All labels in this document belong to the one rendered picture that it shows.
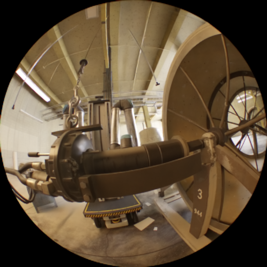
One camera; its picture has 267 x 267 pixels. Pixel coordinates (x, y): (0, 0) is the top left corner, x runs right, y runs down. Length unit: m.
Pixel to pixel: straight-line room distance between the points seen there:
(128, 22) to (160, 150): 5.92
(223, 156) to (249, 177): 0.18
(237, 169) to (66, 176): 0.63
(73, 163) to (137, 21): 6.04
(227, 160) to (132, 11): 6.00
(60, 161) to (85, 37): 6.14
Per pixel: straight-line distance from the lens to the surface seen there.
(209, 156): 0.52
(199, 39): 0.86
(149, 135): 4.95
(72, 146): 0.30
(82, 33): 6.18
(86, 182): 0.27
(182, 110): 1.40
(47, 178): 0.48
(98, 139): 1.28
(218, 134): 0.65
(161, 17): 6.33
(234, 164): 0.51
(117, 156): 0.31
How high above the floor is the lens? 0.95
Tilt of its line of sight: 11 degrees up
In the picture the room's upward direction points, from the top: 9 degrees counter-clockwise
